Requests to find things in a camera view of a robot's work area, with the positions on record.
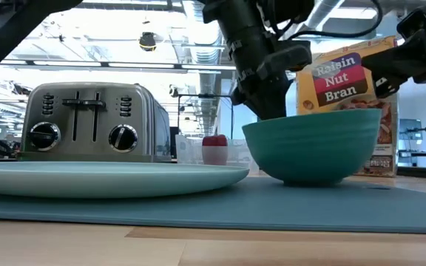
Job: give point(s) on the computer monitor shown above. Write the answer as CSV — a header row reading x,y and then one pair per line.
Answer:
x,y
410,129

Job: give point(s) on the black hanging dome camera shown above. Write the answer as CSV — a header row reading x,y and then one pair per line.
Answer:
x,y
147,41

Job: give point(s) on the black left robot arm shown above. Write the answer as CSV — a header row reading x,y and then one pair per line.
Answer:
x,y
6,33

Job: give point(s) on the Raisin Nut Bran cereal box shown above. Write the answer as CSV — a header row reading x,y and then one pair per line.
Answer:
x,y
338,81

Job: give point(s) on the blue rectangular placemat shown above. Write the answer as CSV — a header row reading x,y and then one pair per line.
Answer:
x,y
272,207

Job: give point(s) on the teal ribbed bowl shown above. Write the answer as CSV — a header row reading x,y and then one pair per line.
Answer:
x,y
309,147

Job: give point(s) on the pale blue round plate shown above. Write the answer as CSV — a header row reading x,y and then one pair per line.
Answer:
x,y
87,181

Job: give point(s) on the red apple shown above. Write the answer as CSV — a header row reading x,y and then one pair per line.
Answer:
x,y
214,141

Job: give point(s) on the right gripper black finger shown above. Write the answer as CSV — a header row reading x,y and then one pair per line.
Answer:
x,y
387,88
398,61

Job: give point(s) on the small black ceiling camera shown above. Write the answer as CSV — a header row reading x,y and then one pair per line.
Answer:
x,y
174,91

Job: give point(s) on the silver spiral ventilation duct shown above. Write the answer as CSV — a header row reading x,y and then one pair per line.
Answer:
x,y
322,14
207,111

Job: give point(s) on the stainless steel four-slot toaster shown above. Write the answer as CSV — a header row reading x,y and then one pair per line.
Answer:
x,y
94,151

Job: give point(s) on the long ceiling light bar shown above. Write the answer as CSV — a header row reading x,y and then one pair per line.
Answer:
x,y
139,65

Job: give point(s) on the clear plastic container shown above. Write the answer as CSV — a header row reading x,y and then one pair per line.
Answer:
x,y
189,151

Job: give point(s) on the thin black stand frame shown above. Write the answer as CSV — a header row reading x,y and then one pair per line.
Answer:
x,y
205,96

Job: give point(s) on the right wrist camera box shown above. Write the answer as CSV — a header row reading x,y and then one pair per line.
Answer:
x,y
416,22

